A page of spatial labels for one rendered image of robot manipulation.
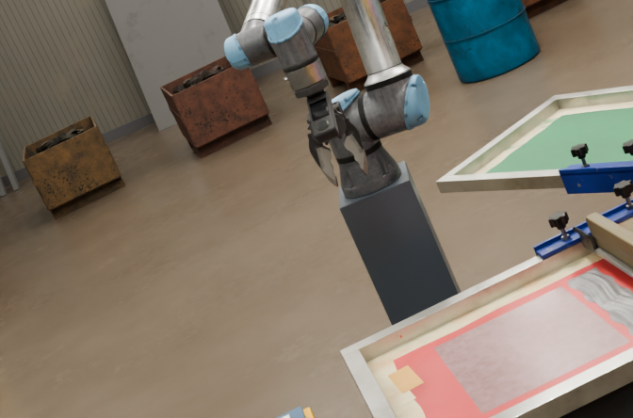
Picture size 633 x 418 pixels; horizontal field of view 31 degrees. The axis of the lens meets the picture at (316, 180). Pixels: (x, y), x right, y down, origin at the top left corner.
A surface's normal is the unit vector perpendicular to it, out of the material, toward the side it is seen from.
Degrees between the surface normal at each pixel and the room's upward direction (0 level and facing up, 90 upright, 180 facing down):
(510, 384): 0
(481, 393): 0
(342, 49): 90
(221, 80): 90
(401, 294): 90
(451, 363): 0
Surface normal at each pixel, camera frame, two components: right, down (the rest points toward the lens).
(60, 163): 0.24, 0.17
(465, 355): -0.40, -0.88
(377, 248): -0.01, 0.28
